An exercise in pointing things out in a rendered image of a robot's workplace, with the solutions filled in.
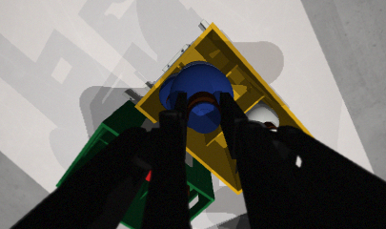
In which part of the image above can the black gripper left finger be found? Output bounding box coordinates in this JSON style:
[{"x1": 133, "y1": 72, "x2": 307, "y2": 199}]
[{"x1": 10, "y1": 93, "x2": 193, "y2": 229}]

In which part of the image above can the yellow divided crate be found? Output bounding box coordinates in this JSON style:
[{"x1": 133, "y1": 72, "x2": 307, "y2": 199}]
[{"x1": 134, "y1": 22, "x2": 301, "y2": 180}]

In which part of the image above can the white bottle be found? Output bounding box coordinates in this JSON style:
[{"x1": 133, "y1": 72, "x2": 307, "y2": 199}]
[{"x1": 245, "y1": 100, "x2": 279, "y2": 131}]

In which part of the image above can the green divided crate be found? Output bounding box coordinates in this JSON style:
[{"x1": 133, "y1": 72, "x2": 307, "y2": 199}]
[{"x1": 55, "y1": 100, "x2": 212, "y2": 229}]

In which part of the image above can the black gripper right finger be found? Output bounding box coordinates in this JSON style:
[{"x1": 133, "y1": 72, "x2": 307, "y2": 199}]
[{"x1": 219, "y1": 93, "x2": 386, "y2": 229}]

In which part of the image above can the blue bottle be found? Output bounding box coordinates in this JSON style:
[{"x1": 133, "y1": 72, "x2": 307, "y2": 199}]
[
  {"x1": 159, "y1": 73, "x2": 178, "y2": 110},
  {"x1": 169, "y1": 61, "x2": 234, "y2": 134}
]

